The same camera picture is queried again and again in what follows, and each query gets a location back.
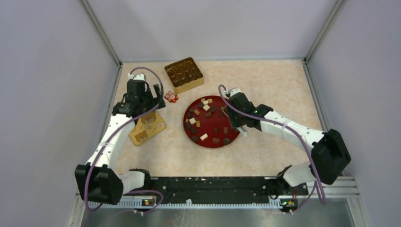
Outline silver metal tongs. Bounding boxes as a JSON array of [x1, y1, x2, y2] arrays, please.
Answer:
[[237, 126, 248, 137]]

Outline gold bear tin lid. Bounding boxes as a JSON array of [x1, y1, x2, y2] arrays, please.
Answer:
[[129, 111, 166, 146]]

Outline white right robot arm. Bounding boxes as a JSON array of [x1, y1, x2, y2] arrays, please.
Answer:
[[222, 88, 351, 195]]

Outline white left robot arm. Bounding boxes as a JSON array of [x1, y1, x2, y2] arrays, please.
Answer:
[[74, 79, 165, 205]]

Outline gold chocolate box tin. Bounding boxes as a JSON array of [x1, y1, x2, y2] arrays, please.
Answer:
[[164, 57, 204, 94]]

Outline red round tray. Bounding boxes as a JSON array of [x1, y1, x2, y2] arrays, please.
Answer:
[[183, 96, 239, 148]]

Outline red owl toy block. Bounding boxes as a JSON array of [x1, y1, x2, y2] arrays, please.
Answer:
[[164, 91, 179, 103]]

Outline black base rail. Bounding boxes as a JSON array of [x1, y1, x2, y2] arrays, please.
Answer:
[[127, 176, 308, 205]]

